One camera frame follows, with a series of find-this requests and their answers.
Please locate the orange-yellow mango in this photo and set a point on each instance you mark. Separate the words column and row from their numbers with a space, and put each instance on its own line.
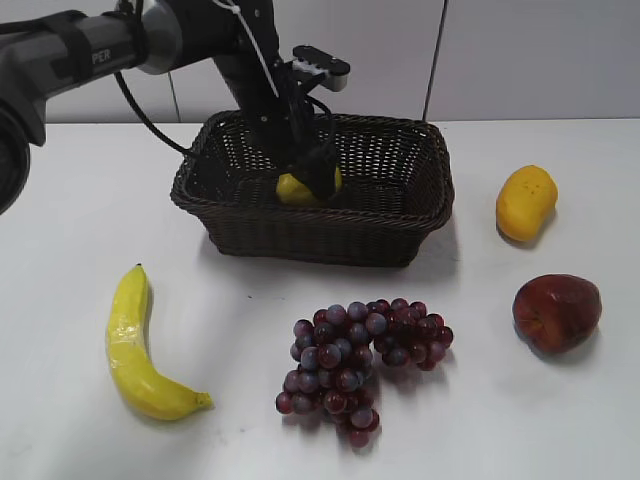
column 526, row 200

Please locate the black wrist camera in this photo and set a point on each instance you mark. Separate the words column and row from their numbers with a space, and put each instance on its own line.
column 313, row 67

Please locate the purple grape bunch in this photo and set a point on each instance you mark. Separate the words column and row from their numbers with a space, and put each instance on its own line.
column 335, row 351

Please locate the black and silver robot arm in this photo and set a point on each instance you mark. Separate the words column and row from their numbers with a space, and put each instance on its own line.
column 47, row 56

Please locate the yellow banana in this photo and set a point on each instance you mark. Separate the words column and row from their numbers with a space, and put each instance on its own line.
column 143, row 388

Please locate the yellow-green lemon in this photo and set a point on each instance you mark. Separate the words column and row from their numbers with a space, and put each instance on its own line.
column 291, row 191

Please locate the dark red apple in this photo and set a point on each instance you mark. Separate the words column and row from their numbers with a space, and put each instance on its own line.
column 555, row 313

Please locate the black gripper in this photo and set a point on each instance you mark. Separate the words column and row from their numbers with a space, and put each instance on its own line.
column 280, row 118

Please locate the black wicker basket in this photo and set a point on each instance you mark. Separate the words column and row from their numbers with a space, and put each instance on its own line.
column 397, row 189

